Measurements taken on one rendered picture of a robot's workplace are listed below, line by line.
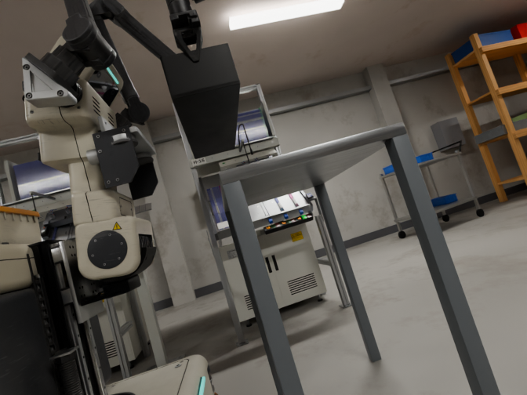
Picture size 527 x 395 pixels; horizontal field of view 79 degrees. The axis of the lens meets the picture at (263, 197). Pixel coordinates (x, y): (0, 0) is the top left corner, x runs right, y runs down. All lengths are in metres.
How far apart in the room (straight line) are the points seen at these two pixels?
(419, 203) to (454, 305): 0.24
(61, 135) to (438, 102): 6.15
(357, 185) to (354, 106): 1.34
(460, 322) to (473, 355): 0.07
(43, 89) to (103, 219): 0.35
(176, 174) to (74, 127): 4.02
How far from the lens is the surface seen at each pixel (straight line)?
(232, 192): 0.70
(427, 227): 0.82
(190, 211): 4.95
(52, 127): 1.12
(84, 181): 1.07
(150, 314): 2.27
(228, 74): 0.86
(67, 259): 1.06
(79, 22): 1.01
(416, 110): 6.34
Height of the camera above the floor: 0.65
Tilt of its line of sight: 6 degrees up
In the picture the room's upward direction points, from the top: 17 degrees counter-clockwise
